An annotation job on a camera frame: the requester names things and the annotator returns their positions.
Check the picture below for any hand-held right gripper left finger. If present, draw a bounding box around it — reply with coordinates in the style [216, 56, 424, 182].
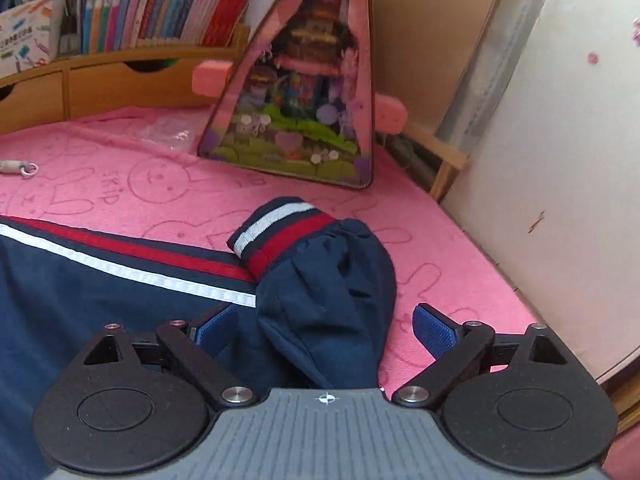
[75, 304, 258, 409]

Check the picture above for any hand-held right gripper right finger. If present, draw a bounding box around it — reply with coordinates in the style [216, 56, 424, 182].
[391, 303, 576, 408]

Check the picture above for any navy jacket with striped trim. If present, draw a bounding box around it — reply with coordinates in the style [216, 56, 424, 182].
[0, 197, 398, 480]

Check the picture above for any pink bunny pattern blanket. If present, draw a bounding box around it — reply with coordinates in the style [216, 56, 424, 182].
[0, 105, 640, 480]

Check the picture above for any wooden rack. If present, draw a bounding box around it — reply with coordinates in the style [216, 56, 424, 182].
[380, 120, 472, 206]

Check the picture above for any clear plastic bag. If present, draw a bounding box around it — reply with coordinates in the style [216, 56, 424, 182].
[139, 112, 211, 154]

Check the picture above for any pink foam piece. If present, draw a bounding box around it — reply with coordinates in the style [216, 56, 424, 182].
[192, 60, 234, 97]
[375, 95, 409, 134]

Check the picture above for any pink triangular toy box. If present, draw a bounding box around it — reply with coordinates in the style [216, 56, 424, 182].
[196, 0, 376, 192]

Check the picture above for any wooden drawer organizer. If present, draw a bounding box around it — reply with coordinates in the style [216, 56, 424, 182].
[0, 25, 251, 136]

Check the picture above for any brown cardboard folder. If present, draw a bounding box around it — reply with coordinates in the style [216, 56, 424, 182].
[367, 0, 511, 133]

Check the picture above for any row of upright books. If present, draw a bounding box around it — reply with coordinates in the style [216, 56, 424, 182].
[0, 0, 281, 55]

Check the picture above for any white printed box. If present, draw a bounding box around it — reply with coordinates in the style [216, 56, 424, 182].
[0, 0, 67, 79]

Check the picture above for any white keychain with ring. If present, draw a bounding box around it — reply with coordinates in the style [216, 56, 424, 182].
[0, 159, 40, 179]

